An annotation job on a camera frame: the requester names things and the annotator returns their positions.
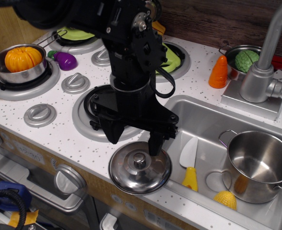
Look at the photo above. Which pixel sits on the green toy cabbage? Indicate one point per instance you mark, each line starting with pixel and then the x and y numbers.
pixel 244 60

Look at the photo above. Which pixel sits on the silver sink basin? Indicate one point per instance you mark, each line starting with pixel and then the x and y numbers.
pixel 212 125

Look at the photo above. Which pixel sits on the silver stove knob middle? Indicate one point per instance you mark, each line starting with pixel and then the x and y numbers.
pixel 75 84

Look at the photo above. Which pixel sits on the silver oven knob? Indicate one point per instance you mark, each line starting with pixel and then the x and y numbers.
pixel 67 180

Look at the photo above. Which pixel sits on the green plate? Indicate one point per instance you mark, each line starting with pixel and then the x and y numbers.
pixel 73 34
pixel 173 61

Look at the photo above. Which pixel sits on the purple toy eggplant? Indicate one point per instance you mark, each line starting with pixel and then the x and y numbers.
pixel 66 61

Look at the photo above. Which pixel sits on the silver stove knob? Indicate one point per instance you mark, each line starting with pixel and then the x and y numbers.
pixel 40 115
pixel 75 84
pixel 101 58

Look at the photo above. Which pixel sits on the silver stove knob back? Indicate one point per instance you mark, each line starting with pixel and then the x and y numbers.
pixel 101 58

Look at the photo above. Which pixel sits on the red toy pepper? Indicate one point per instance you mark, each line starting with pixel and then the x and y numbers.
pixel 277 62

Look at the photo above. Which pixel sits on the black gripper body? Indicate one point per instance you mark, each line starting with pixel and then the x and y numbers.
pixel 134 106

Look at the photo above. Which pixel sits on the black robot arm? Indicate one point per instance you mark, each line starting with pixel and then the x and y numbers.
pixel 136 54

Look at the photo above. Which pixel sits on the small steel pot with handle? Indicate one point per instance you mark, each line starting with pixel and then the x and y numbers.
pixel 26 75

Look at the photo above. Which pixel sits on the green plate back left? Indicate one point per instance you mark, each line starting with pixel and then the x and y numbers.
pixel 73 34

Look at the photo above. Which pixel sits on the silver toy faucet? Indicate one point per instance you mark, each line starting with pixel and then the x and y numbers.
pixel 259 93

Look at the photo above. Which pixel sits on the steel pot lid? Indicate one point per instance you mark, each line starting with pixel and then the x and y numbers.
pixel 133 171

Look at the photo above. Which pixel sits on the silver stove knob front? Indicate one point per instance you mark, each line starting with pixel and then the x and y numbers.
pixel 40 115

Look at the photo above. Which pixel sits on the silver oven door handle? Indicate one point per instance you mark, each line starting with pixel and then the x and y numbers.
pixel 13 172

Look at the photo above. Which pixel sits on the toy knife yellow handle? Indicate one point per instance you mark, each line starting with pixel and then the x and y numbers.
pixel 187 160

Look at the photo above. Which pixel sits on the orange toy carrot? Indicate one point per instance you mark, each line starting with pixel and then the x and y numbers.
pixel 218 77

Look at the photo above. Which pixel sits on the green plate back right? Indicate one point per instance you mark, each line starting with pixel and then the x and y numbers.
pixel 173 61

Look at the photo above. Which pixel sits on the steel bowl with wire handle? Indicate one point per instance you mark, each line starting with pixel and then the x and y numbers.
pixel 230 53

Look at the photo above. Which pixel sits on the yellow toy corn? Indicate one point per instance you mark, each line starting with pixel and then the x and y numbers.
pixel 227 199

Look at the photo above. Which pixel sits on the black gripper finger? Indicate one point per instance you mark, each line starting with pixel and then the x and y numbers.
pixel 112 129
pixel 155 143

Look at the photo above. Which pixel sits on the large steel pot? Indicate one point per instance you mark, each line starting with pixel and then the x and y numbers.
pixel 252 170

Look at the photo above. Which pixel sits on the orange toy pumpkin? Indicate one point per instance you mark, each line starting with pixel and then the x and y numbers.
pixel 22 58

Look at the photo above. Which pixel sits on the yellow toy piece behind arm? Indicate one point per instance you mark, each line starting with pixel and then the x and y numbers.
pixel 159 28

